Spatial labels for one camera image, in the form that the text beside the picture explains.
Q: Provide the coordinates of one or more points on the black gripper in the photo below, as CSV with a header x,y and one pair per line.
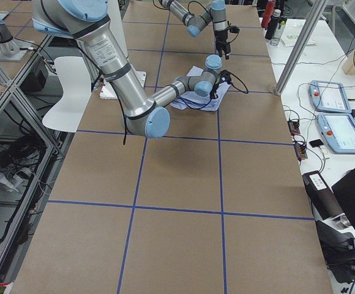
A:
x,y
220,37
215,88

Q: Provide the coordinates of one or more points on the blue striped button shirt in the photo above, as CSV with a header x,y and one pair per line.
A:
x,y
205,98

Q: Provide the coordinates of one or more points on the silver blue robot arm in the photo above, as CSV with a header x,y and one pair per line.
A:
x,y
199,15
89,22

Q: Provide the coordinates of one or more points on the black water bottle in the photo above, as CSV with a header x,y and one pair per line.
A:
x,y
272,24

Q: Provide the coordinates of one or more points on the red water bottle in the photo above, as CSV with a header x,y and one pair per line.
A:
x,y
267,13

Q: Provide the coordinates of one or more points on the clear black-capped water bottle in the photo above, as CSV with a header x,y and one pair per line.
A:
x,y
278,31

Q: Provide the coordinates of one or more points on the upper teach pendant tablet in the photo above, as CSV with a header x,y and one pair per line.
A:
x,y
329,97

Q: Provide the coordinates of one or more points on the teach pendant tablet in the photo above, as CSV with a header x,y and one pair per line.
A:
x,y
338,130
329,97

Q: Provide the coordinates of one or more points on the lower teach pendant tablet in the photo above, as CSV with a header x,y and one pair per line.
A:
x,y
338,130

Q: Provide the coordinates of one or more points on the white plastic chair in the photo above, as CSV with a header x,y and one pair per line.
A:
x,y
75,80

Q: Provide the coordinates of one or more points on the aluminium frame post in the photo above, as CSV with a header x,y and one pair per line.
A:
x,y
307,29

